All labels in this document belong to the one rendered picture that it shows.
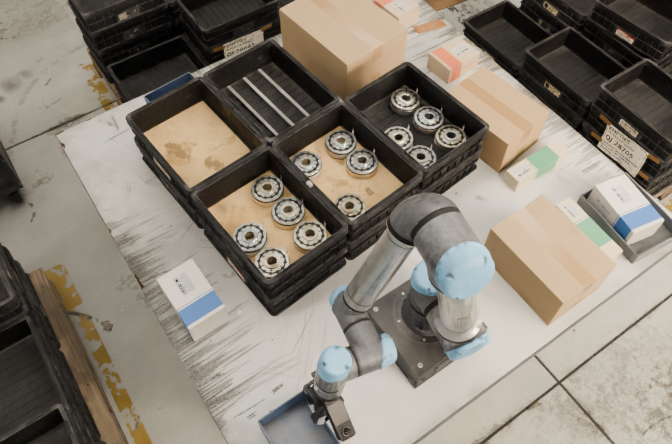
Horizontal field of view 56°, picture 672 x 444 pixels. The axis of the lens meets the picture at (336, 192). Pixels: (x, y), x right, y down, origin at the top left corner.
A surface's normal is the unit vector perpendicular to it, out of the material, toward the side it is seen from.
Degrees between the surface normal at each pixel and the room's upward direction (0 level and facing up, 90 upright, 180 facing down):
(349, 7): 0
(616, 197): 0
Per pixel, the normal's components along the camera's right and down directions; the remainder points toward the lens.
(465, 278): 0.37, 0.66
